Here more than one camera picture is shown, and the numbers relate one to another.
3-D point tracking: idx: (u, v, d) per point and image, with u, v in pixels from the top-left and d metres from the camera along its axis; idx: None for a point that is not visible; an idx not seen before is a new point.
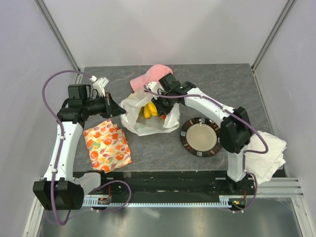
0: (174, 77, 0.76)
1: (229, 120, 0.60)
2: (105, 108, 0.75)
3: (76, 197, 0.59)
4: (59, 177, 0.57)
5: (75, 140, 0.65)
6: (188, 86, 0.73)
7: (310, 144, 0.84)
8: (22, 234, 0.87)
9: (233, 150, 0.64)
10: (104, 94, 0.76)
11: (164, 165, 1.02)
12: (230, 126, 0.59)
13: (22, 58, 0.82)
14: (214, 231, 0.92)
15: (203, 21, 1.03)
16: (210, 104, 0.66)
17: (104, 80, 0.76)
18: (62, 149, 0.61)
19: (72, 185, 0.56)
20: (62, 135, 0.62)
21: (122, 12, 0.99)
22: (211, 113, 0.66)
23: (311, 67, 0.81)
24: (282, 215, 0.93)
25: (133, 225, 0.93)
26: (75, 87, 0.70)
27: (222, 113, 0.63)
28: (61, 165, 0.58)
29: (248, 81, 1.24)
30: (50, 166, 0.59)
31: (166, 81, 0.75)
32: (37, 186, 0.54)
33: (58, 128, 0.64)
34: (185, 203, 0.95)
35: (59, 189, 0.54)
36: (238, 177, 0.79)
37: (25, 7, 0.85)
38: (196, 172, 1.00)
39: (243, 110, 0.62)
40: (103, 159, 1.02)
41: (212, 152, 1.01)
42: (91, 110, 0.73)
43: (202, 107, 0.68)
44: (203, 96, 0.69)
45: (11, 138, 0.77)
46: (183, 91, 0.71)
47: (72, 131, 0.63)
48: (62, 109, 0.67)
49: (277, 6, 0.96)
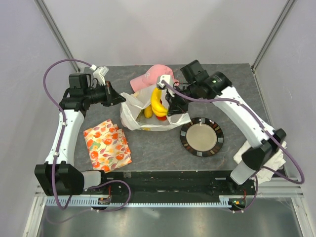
0: (202, 68, 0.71)
1: (268, 145, 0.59)
2: (105, 97, 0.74)
3: (77, 181, 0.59)
4: (60, 161, 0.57)
5: (77, 127, 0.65)
6: (222, 79, 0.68)
7: (310, 143, 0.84)
8: (22, 234, 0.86)
9: (253, 167, 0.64)
10: (104, 83, 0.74)
11: (164, 165, 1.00)
12: (267, 151, 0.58)
13: (22, 57, 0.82)
14: (213, 231, 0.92)
15: (203, 21, 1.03)
16: (248, 118, 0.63)
17: (104, 68, 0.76)
18: (64, 135, 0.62)
19: (73, 170, 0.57)
20: (64, 121, 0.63)
21: (122, 12, 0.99)
22: (246, 126, 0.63)
23: (311, 67, 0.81)
24: (282, 215, 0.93)
25: (133, 225, 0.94)
26: (75, 76, 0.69)
27: (261, 133, 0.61)
28: (62, 148, 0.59)
29: (248, 81, 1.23)
30: (51, 150, 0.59)
31: (193, 71, 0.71)
32: (38, 170, 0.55)
33: (59, 115, 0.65)
34: (185, 203, 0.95)
35: (59, 173, 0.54)
36: (243, 181, 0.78)
37: (25, 7, 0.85)
38: (196, 172, 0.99)
39: (282, 135, 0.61)
40: (103, 159, 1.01)
41: (212, 152, 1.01)
42: (92, 99, 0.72)
43: (237, 117, 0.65)
44: (242, 103, 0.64)
45: (12, 138, 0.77)
46: (216, 89, 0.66)
47: (74, 118, 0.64)
48: (63, 99, 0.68)
49: (277, 6, 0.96)
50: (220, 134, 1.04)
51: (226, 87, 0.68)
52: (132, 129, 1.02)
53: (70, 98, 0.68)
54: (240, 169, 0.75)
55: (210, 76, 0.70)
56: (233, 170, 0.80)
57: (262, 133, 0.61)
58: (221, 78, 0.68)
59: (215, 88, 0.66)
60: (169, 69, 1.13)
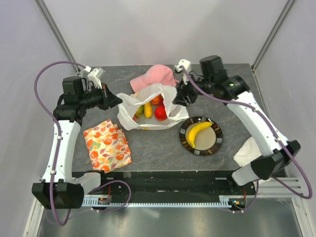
0: (222, 65, 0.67)
1: (280, 156, 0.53)
2: (102, 100, 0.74)
3: (76, 195, 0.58)
4: (59, 178, 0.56)
5: (73, 139, 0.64)
6: (240, 83, 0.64)
7: (310, 144, 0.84)
8: (22, 234, 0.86)
9: (262, 179, 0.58)
10: (100, 86, 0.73)
11: (164, 165, 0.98)
12: (278, 161, 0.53)
13: (22, 58, 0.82)
14: (213, 231, 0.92)
15: (203, 21, 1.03)
16: (262, 127, 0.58)
17: (100, 70, 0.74)
18: (60, 149, 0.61)
19: (72, 185, 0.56)
20: (59, 135, 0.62)
21: (122, 13, 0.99)
22: (258, 133, 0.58)
23: (311, 67, 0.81)
24: (282, 215, 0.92)
25: (132, 225, 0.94)
26: (69, 82, 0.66)
27: (275, 142, 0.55)
28: (59, 166, 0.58)
29: (248, 81, 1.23)
30: (48, 167, 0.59)
31: (213, 68, 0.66)
32: (35, 188, 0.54)
33: (54, 127, 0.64)
34: (185, 203, 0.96)
35: (59, 189, 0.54)
36: (242, 183, 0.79)
37: (25, 8, 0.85)
38: (196, 172, 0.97)
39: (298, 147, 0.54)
40: (103, 159, 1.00)
41: (210, 152, 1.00)
42: (88, 103, 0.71)
43: (250, 123, 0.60)
44: (257, 110, 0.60)
45: (10, 138, 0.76)
46: (232, 90, 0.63)
47: (70, 130, 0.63)
48: (58, 107, 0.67)
49: (277, 6, 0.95)
50: (220, 134, 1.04)
51: (245, 92, 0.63)
52: (129, 129, 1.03)
53: (65, 106, 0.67)
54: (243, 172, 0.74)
55: (228, 77, 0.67)
56: (235, 171, 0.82)
57: (275, 143, 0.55)
58: (239, 82, 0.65)
59: (229, 91, 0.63)
60: (169, 69, 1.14)
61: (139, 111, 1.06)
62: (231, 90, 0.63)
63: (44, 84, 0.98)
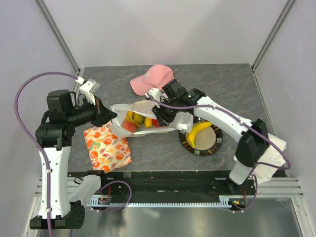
0: (179, 83, 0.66)
1: (250, 136, 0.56)
2: (95, 115, 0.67)
3: (77, 217, 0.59)
4: (56, 215, 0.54)
5: (64, 166, 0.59)
6: (197, 94, 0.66)
7: (309, 144, 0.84)
8: (22, 234, 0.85)
9: (249, 164, 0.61)
10: (94, 101, 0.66)
11: (164, 165, 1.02)
12: (250, 141, 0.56)
13: (22, 58, 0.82)
14: (213, 231, 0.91)
15: (203, 21, 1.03)
16: (225, 118, 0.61)
17: (95, 84, 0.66)
18: (52, 184, 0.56)
19: (70, 216, 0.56)
20: (48, 168, 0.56)
21: (122, 13, 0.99)
22: (224, 125, 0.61)
23: (311, 67, 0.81)
24: (282, 215, 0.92)
25: (133, 225, 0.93)
26: (54, 97, 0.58)
27: (240, 126, 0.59)
28: (55, 201, 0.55)
29: (248, 81, 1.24)
30: (43, 202, 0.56)
31: (172, 89, 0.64)
32: (33, 224, 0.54)
33: (41, 157, 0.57)
34: (185, 203, 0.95)
35: (57, 225, 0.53)
36: (241, 180, 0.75)
37: (25, 8, 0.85)
38: (196, 172, 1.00)
39: (262, 123, 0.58)
40: (103, 159, 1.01)
41: (210, 152, 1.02)
42: (78, 121, 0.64)
43: (213, 118, 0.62)
44: (216, 106, 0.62)
45: (10, 138, 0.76)
46: (192, 100, 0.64)
47: (59, 160, 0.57)
48: (41, 127, 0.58)
49: (276, 6, 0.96)
50: (219, 134, 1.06)
51: (203, 98, 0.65)
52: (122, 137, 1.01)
53: (50, 125, 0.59)
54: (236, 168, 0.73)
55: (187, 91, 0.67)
56: (232, 171, 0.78)
57: (241, 126, 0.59)
58: (196, 94, 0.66)
59: (191, 102, 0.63)
60: (169, 69, 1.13)
61: (138, 120, 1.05)
62: (194, 101, 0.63)
63: (43, 85, 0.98)
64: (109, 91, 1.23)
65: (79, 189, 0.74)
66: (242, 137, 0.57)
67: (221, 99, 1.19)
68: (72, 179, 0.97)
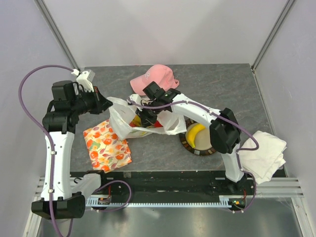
0: (158, 85, 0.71)
1: (218, 124, 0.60)
2: (95, 104, 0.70)
3: (78, 207, 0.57)
4: (57, 197, 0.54)
5: (68, 150, 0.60)
6: (172, 92, 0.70)
7: (309, 144, 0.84)
8: (22, 234, 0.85)
9: (224, 151, 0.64)
10: (93, 89, 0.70)
11: (164, 165, 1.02)
12: (219, 128, 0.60)
13: (22, 58, 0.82)
14: (213, 231, 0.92)
15: (202, 21, 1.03)
16: (198, 110, 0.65)
17: (90, 72, 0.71)
18: (56, 166, 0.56)
19: (72, 201, 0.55)
20: (53, 149, 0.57)
21: (122, 13, 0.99)
22: (197, 116, 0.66)
23: (310, 67, 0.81)
24: (282, 215, 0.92)
25: (133, 225, 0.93)
26: (58, 86, 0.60)
27: (210, 116, 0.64)
28: (57, 182, 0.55)
29: (248, 81, 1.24)
30: (45, 184, 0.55)
31: (151, 90, 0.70)
32: (34, 207, 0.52)
33: (46, 140, 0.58)
34: (185, 203, 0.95)
35: (59, 208, 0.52)
36: (239, 177, 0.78)
37: (25, 8, 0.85)
38: (196, 172, 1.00)
39: (229, 111, 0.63)
40: (103, 159, 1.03)
41: (210, 151, 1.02)
42: (82, 109, 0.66)
43: (188, 112, 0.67)
44: (189, 100, 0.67)
45: (9, 138, 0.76)
46: (169, 98, 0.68)
47: (63, 143, 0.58)
48: (47, 115, 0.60)
49: (276, 6, 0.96)
50: None
51: (177, 95, 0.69)
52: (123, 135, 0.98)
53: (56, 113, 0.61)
54: (227, 164, 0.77)
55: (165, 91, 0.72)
56: (226, 169, 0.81)
57: (211, 116, 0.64)
58: (172, 91, 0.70)
59: (168, 100, 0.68)
60: (169, 69, 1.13)
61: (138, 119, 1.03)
62: (170, 99, 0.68)
63: (43, 84, 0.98)
64: (109, 91, 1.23)
65: (79, 184, 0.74)
66: (212, 125, 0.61)
67: (221, 99, 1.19)
68: (73, 179, 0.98)
